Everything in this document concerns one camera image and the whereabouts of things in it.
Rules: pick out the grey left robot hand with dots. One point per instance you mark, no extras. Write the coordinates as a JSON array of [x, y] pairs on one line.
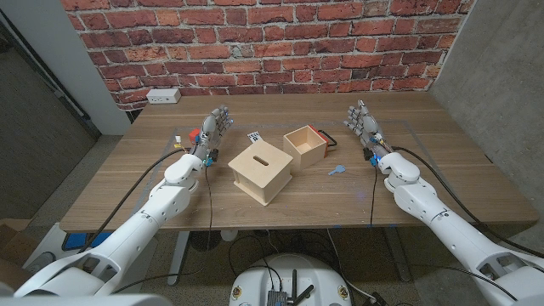
[[212, 132]]

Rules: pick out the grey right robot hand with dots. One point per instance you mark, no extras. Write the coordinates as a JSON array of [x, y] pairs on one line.
[[369, 129]]

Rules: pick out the wooden box with slot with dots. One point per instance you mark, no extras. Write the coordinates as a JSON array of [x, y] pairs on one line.
[[259, 172]]

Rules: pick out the wooden drawer with red front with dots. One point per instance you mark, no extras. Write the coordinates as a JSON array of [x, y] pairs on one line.
[[312, 159]]

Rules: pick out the white robot base with antennas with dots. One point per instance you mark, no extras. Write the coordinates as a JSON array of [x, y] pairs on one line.
[[251, 280]]

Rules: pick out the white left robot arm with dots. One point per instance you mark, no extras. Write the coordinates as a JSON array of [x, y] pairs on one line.
[[127, 238]]

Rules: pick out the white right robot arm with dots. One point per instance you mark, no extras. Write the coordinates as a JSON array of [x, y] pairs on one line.
[[446, 225]]

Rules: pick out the red lock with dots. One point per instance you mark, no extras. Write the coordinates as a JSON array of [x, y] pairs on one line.
[[194, 135]]

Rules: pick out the brown cardboard box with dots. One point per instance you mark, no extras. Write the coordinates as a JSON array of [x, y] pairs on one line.
[[15, 251]]

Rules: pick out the black and white tag card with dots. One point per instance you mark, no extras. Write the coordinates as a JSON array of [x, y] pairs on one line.
[[254, 137]]

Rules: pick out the blue key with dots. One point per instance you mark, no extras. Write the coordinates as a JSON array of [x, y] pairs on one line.
[[338, 169]]

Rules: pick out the white power outlet strip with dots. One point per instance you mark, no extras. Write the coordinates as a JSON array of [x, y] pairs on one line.
[[163, 96]]

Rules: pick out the black round floor device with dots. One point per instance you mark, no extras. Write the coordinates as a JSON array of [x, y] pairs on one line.
[[205, 240]]

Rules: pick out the white table leg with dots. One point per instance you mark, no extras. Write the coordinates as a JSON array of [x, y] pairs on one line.
[[397, 255], [177, 259]]

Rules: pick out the black power adapter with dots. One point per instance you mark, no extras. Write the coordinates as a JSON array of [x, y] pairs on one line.
[[377, 299]]

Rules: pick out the white robot chest shell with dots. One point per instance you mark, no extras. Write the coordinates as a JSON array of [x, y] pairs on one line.
[[85, 301]]

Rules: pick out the grey sneaker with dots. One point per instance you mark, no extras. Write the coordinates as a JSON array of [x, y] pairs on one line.
[[40, 260]]

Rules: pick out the printed brick wall backdrop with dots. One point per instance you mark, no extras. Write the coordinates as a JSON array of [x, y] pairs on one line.
[[361, 42]]

